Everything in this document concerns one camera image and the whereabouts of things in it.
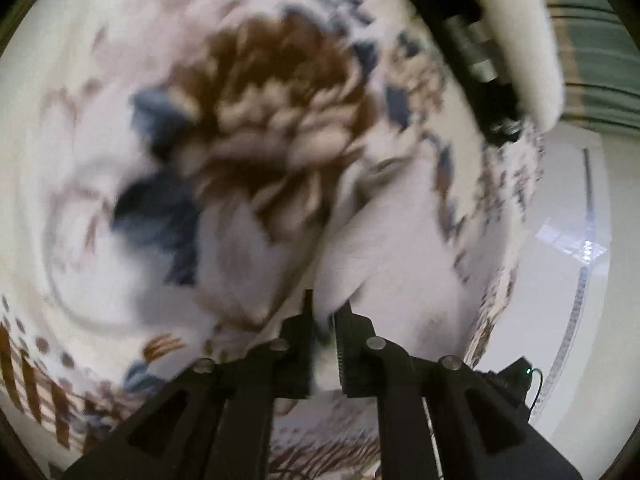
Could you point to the black device with green light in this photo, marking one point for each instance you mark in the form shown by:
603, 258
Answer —
510, 377

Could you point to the floral printed blanket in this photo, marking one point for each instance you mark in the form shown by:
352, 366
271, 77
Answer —
175, 160

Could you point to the green striped cloth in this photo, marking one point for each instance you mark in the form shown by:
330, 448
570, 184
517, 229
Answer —
595, 60

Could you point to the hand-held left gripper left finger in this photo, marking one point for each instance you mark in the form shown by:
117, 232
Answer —
296, 355

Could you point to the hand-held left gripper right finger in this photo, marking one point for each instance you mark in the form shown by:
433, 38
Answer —
352, 355

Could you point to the white garment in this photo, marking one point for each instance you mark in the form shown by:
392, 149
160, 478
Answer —
395, 260

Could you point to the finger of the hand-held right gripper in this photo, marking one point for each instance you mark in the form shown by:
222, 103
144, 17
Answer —
470, 50

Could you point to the white fluffy cloth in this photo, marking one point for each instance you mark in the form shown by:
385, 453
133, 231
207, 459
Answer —
525, 35

